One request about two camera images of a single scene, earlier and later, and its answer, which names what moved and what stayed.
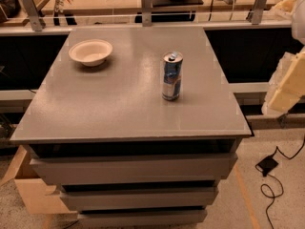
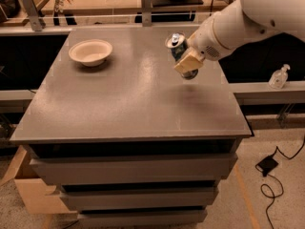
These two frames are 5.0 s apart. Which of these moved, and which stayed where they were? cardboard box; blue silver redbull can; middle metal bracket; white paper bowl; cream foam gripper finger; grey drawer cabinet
Moved: cream foam gripper finger; blue silver redbull can
Stayed: middle metal bracket; white paper bowl; grey drawer cabinet; cardboard box
